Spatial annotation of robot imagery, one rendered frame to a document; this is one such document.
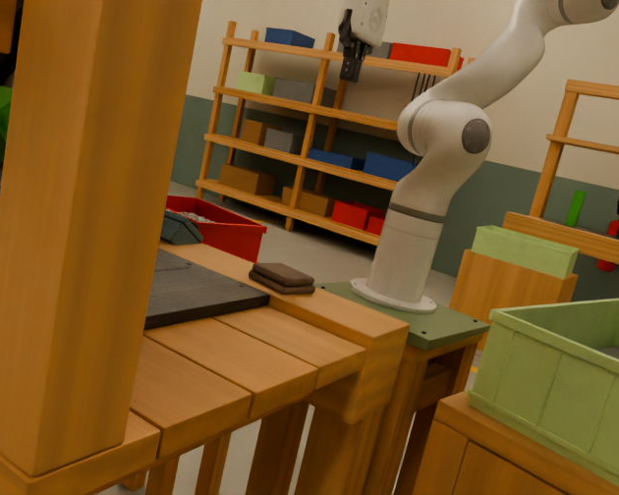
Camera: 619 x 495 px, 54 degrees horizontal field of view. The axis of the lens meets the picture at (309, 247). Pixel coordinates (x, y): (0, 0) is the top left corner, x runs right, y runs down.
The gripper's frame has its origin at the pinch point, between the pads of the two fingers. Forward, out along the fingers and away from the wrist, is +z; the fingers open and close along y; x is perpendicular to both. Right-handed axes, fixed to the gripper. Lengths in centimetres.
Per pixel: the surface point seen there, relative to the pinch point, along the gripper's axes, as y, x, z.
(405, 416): 5, -26, 60
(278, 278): -16.8, -5.4, 37.7
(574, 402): -4, -53, 42
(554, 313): 21, -43, 36
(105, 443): -68, -26, 41
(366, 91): 528, 293, -41
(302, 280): -13.5, -8.1, 37.4
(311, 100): 473, 328, -17
